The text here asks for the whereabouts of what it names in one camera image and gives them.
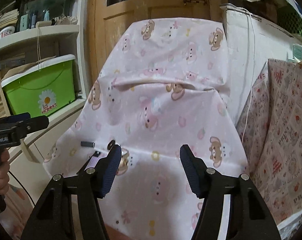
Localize black thread spool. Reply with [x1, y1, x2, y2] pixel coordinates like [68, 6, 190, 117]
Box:
[80, 141, 95, 148]

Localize person left hand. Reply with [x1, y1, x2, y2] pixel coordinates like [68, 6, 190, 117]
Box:
[0, 149, 10, 195]

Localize wooden door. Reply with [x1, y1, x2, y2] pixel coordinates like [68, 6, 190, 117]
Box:
[85, 0, 228, 81]

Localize beige strap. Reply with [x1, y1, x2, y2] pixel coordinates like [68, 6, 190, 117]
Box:
[19, 137, 40, 163]

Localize white cabinet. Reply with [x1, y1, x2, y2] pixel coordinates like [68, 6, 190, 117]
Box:
[0, 0, 90, 202]

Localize patterned pink pillow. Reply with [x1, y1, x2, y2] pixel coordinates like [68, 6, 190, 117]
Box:
[236, 59, 302, 224]

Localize green plastic storage box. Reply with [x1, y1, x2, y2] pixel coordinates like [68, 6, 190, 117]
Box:
[1, 54, 76, 117]

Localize pink cartoon bed sheet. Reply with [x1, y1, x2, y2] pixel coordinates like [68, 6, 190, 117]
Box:
[44, 18, 247, 239]

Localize black tape roll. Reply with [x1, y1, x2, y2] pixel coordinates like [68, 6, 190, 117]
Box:
[107, 140, 115, 151]

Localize white cable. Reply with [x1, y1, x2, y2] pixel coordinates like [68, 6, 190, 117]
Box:
[236, 7, 257, 143]

